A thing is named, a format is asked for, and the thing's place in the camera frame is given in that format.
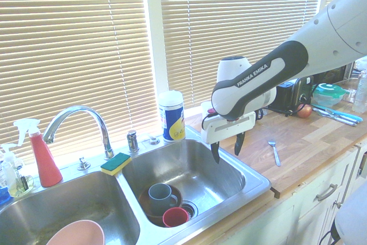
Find silver utensil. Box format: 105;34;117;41
311;104;342;120

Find red spray bottle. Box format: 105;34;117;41
13;118;64;188

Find white kitchen cabinet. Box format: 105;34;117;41
200;141;367;245

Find brown bowl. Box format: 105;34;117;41
139;184;184;219

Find red plastic cup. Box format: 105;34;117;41
162;207;189;228

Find clear container green lid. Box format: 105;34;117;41
311;83;347;108

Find grey ceramic mug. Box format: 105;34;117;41
147;183;179;210

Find Lysol wipes canister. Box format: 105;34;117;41
158;90;186;143

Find red apple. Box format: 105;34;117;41
296;103;314;119

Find blue plastic object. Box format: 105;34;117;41
0;186;11;207

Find clear water bottle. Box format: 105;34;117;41
352;71;367;114

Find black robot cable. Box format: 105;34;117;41
201;112;214;129

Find white ceramic cup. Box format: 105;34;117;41
200;101;214;120

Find silver metal fork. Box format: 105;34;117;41
267;139;282;168

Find chrome curved faucet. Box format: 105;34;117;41
42;105;116;161

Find chrome soap dispenser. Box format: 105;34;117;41
127;130;140;154

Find dark microwave appliance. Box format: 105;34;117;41
314;63;355;84

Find stainless steel double sink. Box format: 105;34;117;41
0;126;272;245

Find black silver toaster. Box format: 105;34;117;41
276;75;315;114

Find teal handled knife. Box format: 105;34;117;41
326;108;363;127

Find yellow green sponge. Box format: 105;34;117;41
100;152;132;177

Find metal drawer handle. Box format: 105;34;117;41
316;183;339;203

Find chrome sink sprayer knob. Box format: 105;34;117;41
76;156;92;172

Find clear soap pump bottle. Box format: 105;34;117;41
0;143;34;199

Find pink plastic bowl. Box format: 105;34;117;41
45;219;106;245

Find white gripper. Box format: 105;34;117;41
200;111;256;165

